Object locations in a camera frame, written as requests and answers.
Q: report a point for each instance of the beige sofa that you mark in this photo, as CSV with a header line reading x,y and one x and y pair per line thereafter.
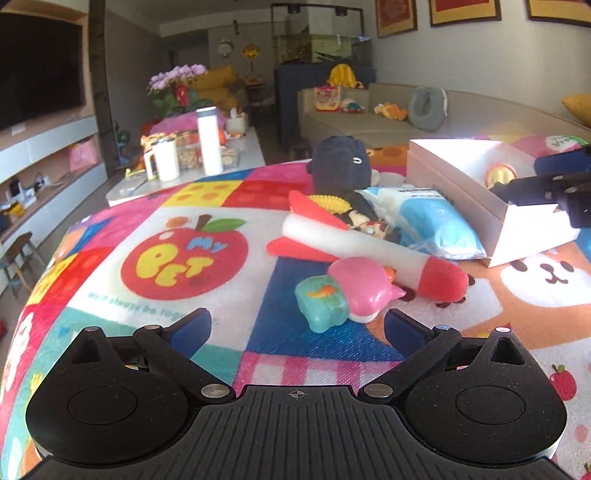
x,y
469,116

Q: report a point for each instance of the round pink pudding badge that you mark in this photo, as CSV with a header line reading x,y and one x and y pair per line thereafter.
x,y
500,173

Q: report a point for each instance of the yellow corn toy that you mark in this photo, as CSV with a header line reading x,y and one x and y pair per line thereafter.
x,y
333,204

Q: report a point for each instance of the mickey mouse figurine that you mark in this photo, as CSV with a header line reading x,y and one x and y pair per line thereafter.
x,y
362,217

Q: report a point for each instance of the blue white tissue pack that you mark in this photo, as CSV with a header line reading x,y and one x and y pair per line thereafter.
x,y
427,221

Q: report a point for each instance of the colourful toy package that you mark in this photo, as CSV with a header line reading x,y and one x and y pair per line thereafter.
x,y
327,98

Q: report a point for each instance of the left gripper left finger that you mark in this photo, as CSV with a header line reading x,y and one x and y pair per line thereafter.
x,y
167,352

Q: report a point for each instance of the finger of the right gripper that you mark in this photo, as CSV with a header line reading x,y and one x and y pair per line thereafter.
x,y
538,190
571,162

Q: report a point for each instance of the white red foam rocket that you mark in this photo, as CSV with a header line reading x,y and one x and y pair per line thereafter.
x,y
310,232

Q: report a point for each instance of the yellow cushion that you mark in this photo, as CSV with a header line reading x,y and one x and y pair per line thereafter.
x,y
580,107

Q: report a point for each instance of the grey neck pillow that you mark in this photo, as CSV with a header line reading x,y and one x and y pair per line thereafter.
x,y
428,109

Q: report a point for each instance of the yellow jacket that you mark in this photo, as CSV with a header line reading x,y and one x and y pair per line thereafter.
x,y
342,76

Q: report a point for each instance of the white tall thermos bottle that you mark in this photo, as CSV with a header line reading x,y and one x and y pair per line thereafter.
x,y
210,146

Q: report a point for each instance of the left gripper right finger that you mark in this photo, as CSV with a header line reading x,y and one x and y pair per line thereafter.
x,y
425,352

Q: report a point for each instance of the white coffee table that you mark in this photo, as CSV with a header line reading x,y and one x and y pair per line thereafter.
x,y
248,155

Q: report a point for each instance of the orange plush toy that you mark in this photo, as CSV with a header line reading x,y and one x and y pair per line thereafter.
x,y
391,111

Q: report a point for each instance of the white mug with handle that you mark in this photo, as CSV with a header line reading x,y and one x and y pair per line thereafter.
x,y
160,159

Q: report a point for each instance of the glass fish tank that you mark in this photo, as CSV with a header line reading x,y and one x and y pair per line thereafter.
x,y
307,32

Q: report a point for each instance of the snack jar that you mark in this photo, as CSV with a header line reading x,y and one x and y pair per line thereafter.
x,y
188,150

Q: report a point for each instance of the pink flower bouquet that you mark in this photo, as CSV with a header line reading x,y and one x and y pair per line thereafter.
x,y
173,92

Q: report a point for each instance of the pink pig toy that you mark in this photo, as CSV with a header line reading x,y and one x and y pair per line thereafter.
x,y
367,286

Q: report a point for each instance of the teal carrot toy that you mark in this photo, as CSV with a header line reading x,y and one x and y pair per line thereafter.
x,y
322,302

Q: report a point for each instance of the black television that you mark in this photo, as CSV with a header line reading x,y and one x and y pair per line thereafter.
x,y
41,67

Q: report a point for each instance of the colourful cartoon play mat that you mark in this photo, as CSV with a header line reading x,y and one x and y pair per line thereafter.
x,y
78,401

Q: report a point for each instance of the black plush toy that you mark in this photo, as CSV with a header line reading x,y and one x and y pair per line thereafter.
x,y
340,165

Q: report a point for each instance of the pink cardboard box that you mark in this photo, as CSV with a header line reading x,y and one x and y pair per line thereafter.
x,y
457,169

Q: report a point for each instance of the tissue box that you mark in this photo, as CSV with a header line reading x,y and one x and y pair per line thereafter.
x,y
237,123

